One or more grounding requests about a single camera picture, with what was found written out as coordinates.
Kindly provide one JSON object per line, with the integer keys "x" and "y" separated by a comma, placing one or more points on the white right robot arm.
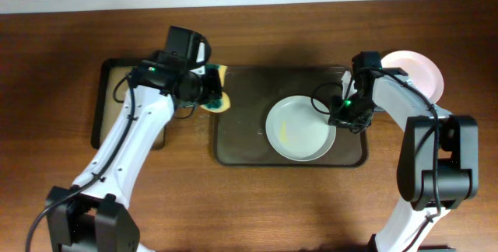
{"x": 438, "y": 166}

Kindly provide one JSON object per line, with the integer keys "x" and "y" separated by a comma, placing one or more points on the green yellow sponge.
{"x": 213, "y": 98}

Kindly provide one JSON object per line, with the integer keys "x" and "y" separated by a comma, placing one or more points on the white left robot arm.
{"x": 92, "y": 215}

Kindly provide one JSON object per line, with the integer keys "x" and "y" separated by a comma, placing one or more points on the pink plate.
{"x": 424, "y": 74}

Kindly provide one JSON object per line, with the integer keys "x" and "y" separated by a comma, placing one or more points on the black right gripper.
{"x": 337, "y": 119}

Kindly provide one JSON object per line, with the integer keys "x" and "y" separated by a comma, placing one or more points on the dark brown serving tray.
{"x": 240, "y": 134}

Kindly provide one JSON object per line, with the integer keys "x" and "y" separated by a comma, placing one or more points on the light grey plate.
{"x": 297, "y": 131}

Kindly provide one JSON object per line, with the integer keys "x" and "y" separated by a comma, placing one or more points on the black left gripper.
{"x": 214, "y": 91}

